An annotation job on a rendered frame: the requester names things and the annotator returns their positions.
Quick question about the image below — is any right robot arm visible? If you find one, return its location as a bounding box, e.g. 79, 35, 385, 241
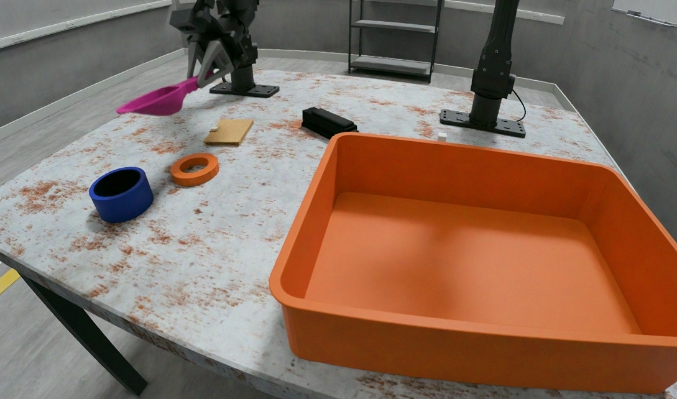
169, 0, 280, 98

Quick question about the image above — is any orange ring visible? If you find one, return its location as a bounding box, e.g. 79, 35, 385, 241
171, 153, 219, 186

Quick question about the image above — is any orange plastic tray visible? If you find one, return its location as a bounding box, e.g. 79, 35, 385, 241
269, 132, 677, 394

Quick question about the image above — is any magenta plastic scoop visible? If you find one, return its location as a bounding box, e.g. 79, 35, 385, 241
116, 75, 200, 117

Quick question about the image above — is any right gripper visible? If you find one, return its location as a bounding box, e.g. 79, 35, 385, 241
187, 0, 249, 90

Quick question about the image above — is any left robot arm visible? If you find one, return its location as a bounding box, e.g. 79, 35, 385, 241
440, 0, 526, 138

